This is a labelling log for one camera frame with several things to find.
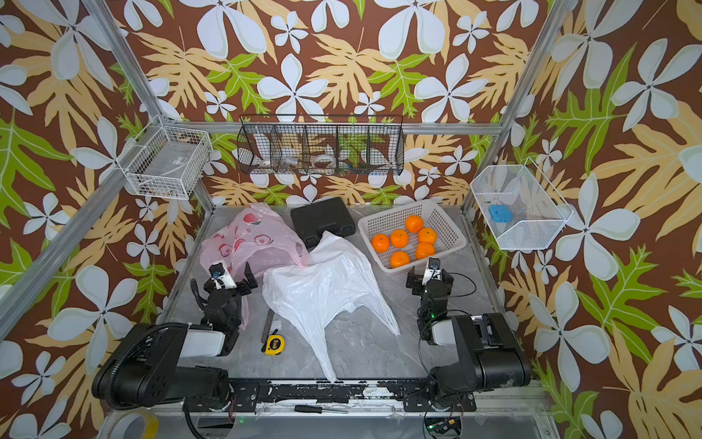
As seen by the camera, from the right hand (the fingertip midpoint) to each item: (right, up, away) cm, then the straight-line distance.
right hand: (427, 267), depth 91 cm
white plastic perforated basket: (-2, +11, +17) cm, 21 cm away
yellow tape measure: (-49, -22, -9) cm, 55 cm away
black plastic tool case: (-41, +17, +17) cm, 48 cm away
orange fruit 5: (+4, +11, +13) cm, 18 cm away
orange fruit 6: (+2, +6, +12) cm, 14 cm away
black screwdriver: (-36, -36, -19) cm, 54 cm away
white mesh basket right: (+26, +20, -8) cm, 34 cm away
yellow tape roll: (-82, -39, -21) cm, 93 cm away
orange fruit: (-15, +8, +10) cm, 19 cm away
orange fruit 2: (-7, +10, +13) cm, 18 cm away
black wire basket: (-37, +43, +6) cm, 57 cm away
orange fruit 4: (-1, +16, +17) cm, 23 cm away
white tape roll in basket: (-36, +38, +8) cm, 53 cm away
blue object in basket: (+21, +18, -7) cm, 28 cm away
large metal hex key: (-53, -19, -3) cm, 56 cm away
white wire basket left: (-86, +35, -4) cm, 93 cm away
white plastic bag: (-31, -2, -5) cm, 32 cm away
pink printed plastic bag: (-58, +10, +2) cm, 59 cm away
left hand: (-64, +1, -4) cm, 64 cm away
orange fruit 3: (-8, +2, +7) cm, 11 cm away
